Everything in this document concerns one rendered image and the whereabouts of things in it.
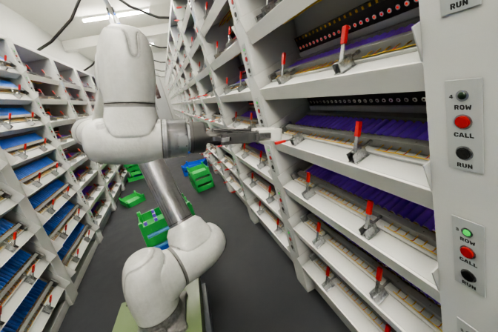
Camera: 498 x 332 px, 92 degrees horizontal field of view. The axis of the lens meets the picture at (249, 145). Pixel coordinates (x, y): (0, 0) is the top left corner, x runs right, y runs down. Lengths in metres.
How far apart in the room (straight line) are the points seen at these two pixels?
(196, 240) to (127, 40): 0.72
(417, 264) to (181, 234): 0.74
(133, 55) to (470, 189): 0.60
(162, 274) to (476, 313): 0.80
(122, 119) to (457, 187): 0.57
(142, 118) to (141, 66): 0.10
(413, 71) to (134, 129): 0.50
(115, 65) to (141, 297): 0.72
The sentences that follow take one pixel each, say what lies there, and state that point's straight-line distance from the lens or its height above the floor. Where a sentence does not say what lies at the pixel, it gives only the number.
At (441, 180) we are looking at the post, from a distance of 0.47.
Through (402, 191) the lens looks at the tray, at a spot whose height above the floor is 0.73.
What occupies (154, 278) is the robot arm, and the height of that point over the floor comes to 0.46.
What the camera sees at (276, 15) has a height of 1.14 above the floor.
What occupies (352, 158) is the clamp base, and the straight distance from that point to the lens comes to 0.61.
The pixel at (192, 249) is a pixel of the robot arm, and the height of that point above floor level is 0.46.
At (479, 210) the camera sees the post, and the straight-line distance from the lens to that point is 0.46.
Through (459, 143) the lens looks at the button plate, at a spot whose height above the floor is 0.84.
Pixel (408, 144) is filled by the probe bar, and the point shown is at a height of 0.79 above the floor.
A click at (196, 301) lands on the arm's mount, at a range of 1.13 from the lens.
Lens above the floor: 0.99
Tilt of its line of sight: 14 degrees down
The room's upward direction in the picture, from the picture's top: 15 degrees counter-clockwise
